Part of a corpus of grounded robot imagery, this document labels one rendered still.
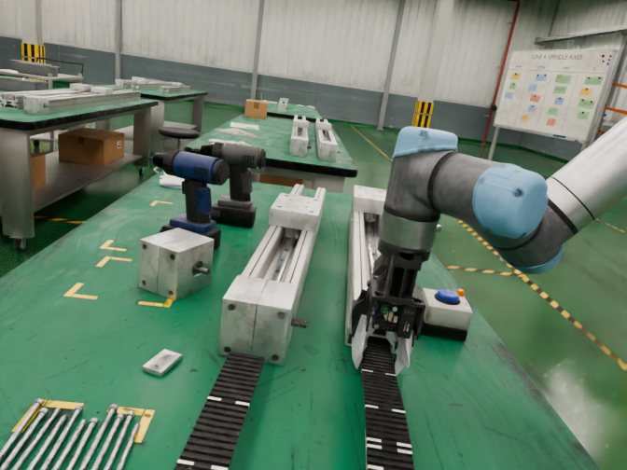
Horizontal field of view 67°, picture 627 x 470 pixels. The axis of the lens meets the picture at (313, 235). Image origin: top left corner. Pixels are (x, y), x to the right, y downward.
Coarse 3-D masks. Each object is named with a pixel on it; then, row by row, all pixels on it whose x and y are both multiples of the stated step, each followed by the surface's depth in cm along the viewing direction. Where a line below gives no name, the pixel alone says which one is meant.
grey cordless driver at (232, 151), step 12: (216, 144) 125; (228, 144) 125; (216, 156) 124; (228, 156) 124; (240, 156) 124; (252, 156) 124; (264, 156) 125; (240, 168) 126; (252, 168) 127; (240, 180) 127; (240, 192) 128; (216, 204) 129; (228, 204) 128; (240, 204) 128; (252, 204) 134; (216, 216) 128; (228, 216) 128; (240, 216) 128; (252, 216) 129
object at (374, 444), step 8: (368, 440) 53; (376, 440) 53; (384, 440) 53; (368, 448) 52; (376, 448) 52; (384, 448) 52; (392, 448) 52; (400, 448) 53; (408, 448) 53; (408, 456) 52
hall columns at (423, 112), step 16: (32, 0) 943; (448, 0) 966; (32, 16) 952; (448, 16) 975; (32, 32) 961; (432, 32) 1008; (32, 48) 969; (432, 48) 994; (432, 64) 1004; (432, 80) 1015; (432, 96) 1025; (416, 112) 1040
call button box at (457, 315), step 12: (432, 300) 86; (444, 300) 86; (432, 312) 84; (444, 312) 84; (456, 312) 84; (468, 312) 83; (432, 324) 85; (444, 324) 84; (456, 324) 84; (468, 324) 84; (444, 336) 85; (456, 336) 85
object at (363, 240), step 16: (352, 224) 125; (368, 224) 129; (352, 240) 112; (368, 240) 116; (352, 256) 98; (368, 256) 107; (352, 272) 89; (368, 272) 98; (352, 288) 82; (352, 304) 76; (384, 336) 77
